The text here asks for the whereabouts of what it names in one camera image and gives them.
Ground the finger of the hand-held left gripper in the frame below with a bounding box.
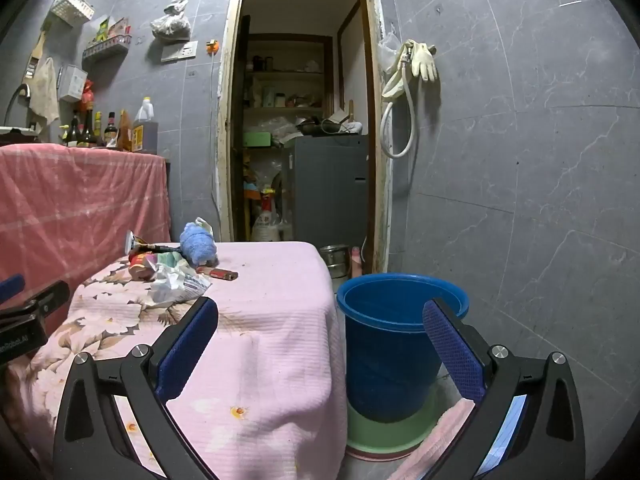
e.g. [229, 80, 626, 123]
[0, 274, 26, 303]
[0, 280, 71, 331]

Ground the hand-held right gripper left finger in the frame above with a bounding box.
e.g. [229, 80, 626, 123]
[52, 296, 221, 480]

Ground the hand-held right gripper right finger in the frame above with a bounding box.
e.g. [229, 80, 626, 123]
[422, 298, 587, 480]

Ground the blue plastic bucket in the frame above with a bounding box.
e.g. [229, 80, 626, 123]
[336, 273, 470, 423]

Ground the red snack wrapper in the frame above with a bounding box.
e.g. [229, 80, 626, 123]
[129, 252, 156, 281]

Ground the blue fuzzy cloth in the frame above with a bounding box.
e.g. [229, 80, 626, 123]
[179, 222, 219, 266]

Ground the white plastic wrapper green print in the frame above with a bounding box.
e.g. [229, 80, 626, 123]
[150, 252, 213, 306]

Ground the pink floral blanket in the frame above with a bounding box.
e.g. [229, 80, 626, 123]
[0, 241, 348, 480]

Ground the green plastic basin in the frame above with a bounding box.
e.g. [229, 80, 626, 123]
[346, 400, 442, 453]

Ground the red checked cloth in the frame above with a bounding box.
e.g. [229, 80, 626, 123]
[0, 143, 172, 321]

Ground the black stick with white head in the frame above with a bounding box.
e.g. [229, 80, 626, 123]
[125, 231, 183, 257]

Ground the metal pot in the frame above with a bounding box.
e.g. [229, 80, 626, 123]
[317, 244, 351, 277]

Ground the white sack with red label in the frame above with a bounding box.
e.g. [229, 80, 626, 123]
[250, 192, 281, 242]

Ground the orange packet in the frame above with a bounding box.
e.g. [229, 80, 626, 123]
[118, 110, 133, 151]

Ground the black faucet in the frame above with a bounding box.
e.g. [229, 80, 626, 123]
[4, 83, 34, 128]

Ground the large oil jug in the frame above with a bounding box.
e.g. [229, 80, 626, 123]
[131, 97, 159, 153]

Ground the beige hanging rag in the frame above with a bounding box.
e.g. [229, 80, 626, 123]
[27, 57, 62, 127]

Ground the grey refrigerator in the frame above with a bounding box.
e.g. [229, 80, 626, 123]
[284, 135, 370, 251]

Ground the wooden brush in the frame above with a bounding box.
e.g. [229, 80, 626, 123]
[22, 30, 48, 84]

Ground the dark pan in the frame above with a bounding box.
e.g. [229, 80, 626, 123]
[295, 115, 363, 137]

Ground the cream rubber glove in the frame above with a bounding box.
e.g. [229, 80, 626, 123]
[382, 55, 416, 101]
[410, 40, 439, 82]

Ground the wooden shelf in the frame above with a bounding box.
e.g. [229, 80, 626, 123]
[245, 34, 333, 111]

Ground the clear plastic bag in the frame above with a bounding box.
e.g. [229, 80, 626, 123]
[377, 32, 403, 77]

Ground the filled plastic bag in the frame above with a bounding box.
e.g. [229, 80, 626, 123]
[150, 0, 192, 41]

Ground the white wall box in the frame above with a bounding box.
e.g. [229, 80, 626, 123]
[57, 64, 89, 103]

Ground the white hose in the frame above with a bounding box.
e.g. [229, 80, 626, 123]
[380, 42, 418, 159]

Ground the wooden door frame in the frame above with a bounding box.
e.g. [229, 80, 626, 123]
[215, 0, 393, 275]

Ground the wall socket plate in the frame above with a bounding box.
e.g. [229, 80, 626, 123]
[160, 40, 198, 64]

